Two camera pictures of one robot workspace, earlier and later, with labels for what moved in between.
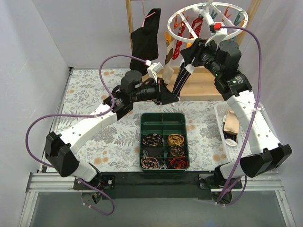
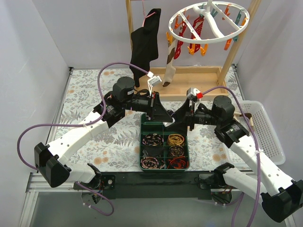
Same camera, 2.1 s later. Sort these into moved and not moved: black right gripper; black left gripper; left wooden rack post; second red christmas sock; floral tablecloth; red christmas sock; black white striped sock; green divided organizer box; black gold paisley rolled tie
Moved: black white striped sock; black left gripper; black right gripper
Not moved: red christmas sock; floral tablecloth; black gold paisley rolled tie; second red christmas sock; green divided organizer box; left wooden rack post
